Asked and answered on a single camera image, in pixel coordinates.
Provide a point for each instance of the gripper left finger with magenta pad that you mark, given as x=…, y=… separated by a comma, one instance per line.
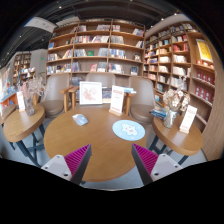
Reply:
x=72, y=166

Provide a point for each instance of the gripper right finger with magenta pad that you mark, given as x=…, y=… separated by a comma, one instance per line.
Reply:
x=151, y=166

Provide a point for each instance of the round blue mouse pad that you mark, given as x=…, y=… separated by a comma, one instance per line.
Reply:
x=128, y=130

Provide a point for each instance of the grey computer mouse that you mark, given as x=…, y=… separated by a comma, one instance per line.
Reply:
x=80, y=119

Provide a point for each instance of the right round wooden side table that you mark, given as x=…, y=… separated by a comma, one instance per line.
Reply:
x=182, y=143

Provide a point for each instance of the round wooden side table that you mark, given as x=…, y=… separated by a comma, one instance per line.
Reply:
x=182, y=143
x=19, y=125

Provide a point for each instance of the stack of books on right table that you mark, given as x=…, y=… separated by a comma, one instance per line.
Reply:
x=159, y=112

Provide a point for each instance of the left round wooden side table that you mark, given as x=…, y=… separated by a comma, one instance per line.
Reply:
x=19, y=125

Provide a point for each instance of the right beige armchair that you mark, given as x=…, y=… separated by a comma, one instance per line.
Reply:
x=143, y=101

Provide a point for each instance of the beige armchair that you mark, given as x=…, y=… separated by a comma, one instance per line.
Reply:
x=107, y=79
x=143, y=101
x=53, y=99

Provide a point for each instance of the right table white sign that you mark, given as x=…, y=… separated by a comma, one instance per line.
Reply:
x=188, y=119

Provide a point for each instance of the table white sign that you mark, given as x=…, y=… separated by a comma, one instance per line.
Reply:
x=20, y=100
x=188, y=119

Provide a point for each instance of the right dried flower vase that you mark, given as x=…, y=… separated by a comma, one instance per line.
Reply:
x=175, y=100

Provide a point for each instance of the dried flower vase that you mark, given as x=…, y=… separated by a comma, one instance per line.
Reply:
x=175, y=100
x=29, y=89

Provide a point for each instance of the left beige armchair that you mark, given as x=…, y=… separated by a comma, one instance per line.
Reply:
x=53, y=99

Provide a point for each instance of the white picture sign with red art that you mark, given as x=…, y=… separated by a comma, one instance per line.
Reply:
x=90, y=93

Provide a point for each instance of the left table white sign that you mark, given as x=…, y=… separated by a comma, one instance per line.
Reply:
x=20, y=100

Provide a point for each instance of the white and red standing sign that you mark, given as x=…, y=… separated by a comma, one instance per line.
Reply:
x=117, y=98

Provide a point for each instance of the left dried flower vase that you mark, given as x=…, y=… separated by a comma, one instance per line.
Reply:
x=29, y=89

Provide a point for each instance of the middle beige armchair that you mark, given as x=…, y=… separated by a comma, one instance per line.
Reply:
x=107, y=79

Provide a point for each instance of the far left wooden bookshelf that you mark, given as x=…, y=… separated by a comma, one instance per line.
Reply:
x=20, y=69

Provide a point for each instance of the right wooden bookshelf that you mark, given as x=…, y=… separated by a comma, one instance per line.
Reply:
x=171, y=53

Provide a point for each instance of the yellow poster on right shelf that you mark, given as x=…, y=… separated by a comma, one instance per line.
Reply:
x=203, y=50

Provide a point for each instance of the central wooden bookshelf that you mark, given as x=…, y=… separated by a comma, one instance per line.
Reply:
x=97, y=45

